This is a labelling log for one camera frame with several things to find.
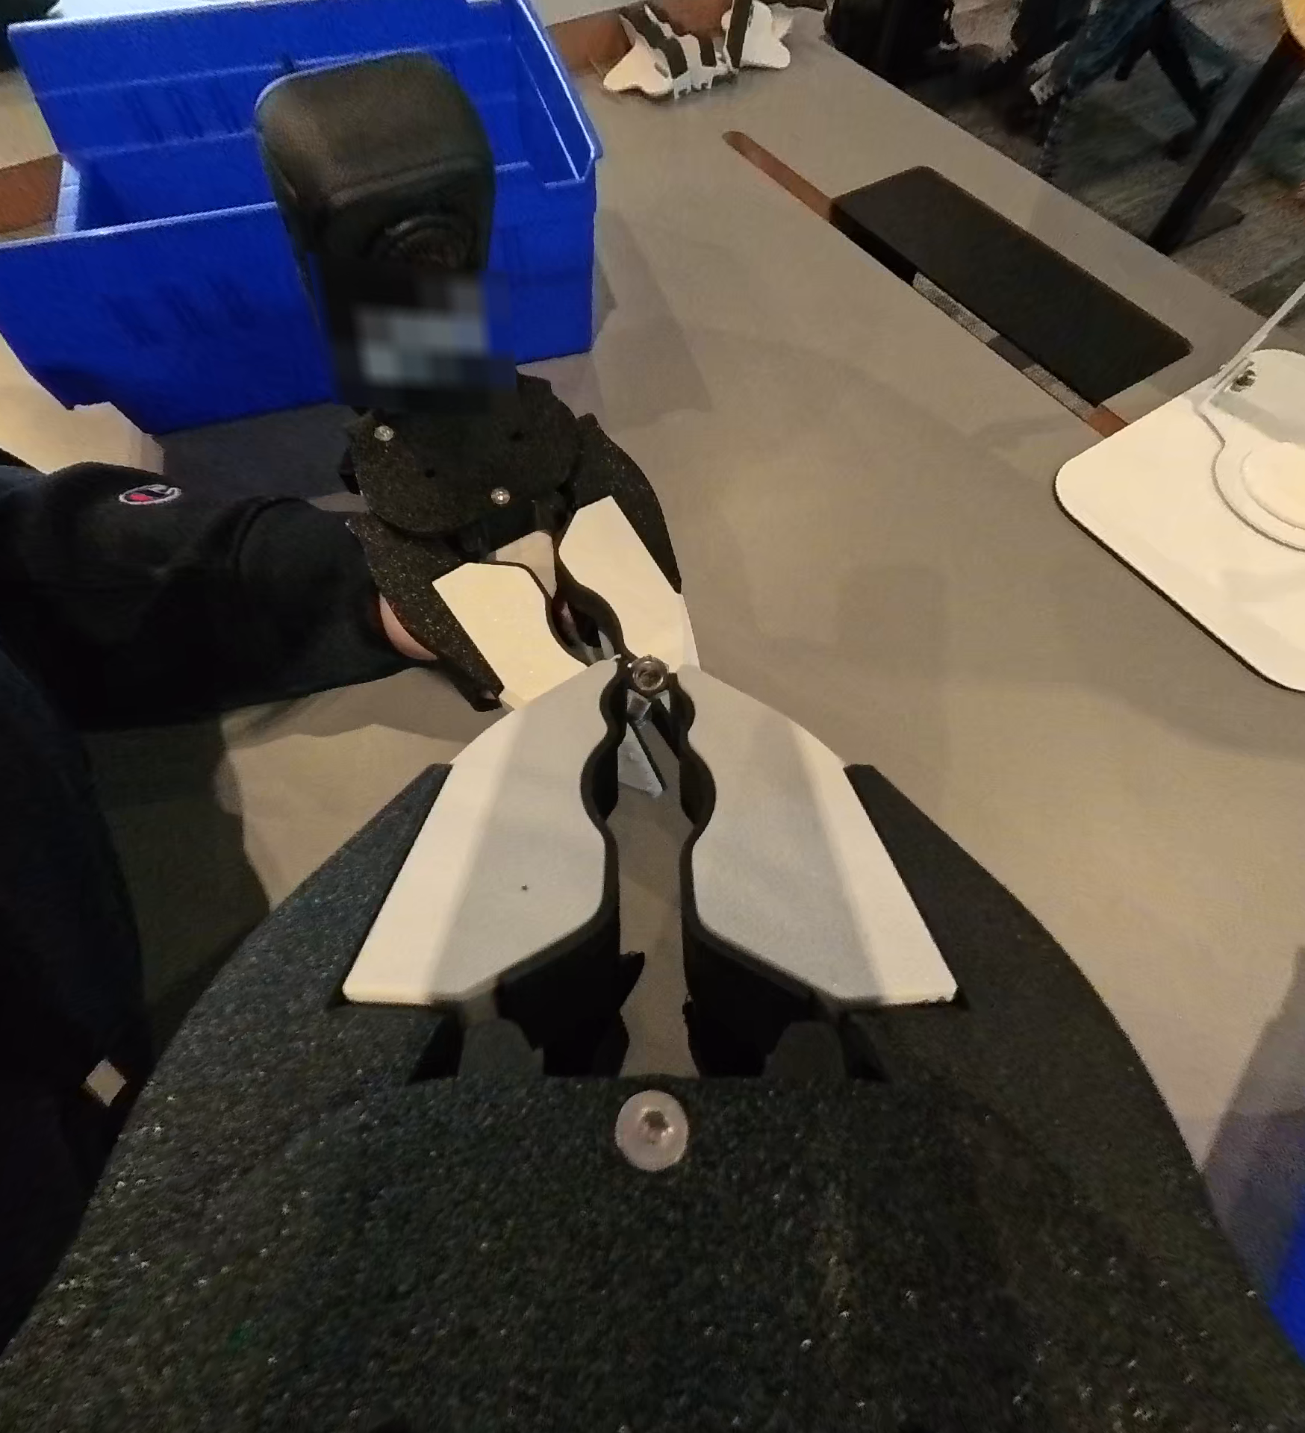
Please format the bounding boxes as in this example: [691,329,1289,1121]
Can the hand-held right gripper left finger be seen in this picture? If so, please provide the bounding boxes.
[342,660,647,1067]

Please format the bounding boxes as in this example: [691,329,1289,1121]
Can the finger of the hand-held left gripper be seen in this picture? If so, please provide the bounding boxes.
[432,562,613,714]
[555,493,707,675]

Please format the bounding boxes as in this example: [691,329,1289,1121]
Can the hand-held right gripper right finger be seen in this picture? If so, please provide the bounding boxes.
[679,669,960,1067]

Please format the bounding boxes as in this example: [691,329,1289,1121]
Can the silver threaded bolt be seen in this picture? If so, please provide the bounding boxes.
[614,691,668,798]

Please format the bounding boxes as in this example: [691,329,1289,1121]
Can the person's left forearm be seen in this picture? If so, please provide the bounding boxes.
[0,425,411,729]

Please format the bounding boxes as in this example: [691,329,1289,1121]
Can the person's left hand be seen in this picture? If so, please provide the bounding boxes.
[378,593,441,664]

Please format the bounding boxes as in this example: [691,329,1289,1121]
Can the black rectangular desk mat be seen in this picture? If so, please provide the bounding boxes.
[832,165,1196,407]

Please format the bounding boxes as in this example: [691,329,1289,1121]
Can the white black crumpled fabric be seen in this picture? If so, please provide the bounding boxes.
[605,0,796,102]

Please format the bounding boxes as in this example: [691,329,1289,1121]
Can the clear acrylic stand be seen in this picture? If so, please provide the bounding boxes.
[1196,211,1305,557]

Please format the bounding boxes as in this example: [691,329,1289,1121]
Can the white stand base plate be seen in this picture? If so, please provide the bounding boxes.
[1056,348,1305,696]

